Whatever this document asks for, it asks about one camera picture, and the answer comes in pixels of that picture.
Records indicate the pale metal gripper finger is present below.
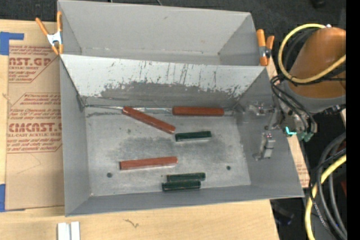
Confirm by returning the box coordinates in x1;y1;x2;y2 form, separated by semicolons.
252;132;277;162
246;103;275;117

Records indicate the red-brown flat block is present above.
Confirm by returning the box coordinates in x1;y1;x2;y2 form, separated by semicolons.
172;106;226;117
121;106;177;135
119;156;179;171

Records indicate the dark green flat block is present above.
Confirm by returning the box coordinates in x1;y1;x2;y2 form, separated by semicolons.
166;172;206;183
174;130;213;143
161;180;202;193

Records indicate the grey metal bin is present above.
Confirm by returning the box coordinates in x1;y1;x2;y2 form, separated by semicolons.
57;0;305;218

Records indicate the brown cardboard board red print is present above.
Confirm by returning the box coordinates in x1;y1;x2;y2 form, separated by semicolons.
0;19;311;213

